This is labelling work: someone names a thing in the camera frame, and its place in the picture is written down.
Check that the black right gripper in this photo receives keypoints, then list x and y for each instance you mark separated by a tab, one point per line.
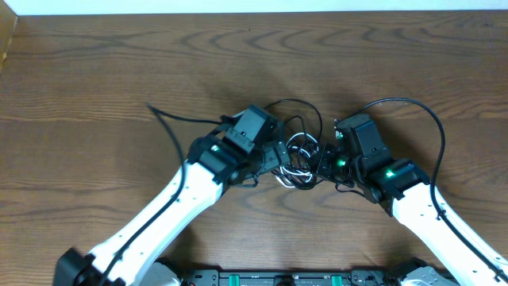
325	160

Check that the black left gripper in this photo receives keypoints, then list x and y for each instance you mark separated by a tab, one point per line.
271	160

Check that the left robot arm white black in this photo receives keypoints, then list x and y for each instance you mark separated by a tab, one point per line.
236	152

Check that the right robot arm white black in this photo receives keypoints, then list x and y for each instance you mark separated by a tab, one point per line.
406	193

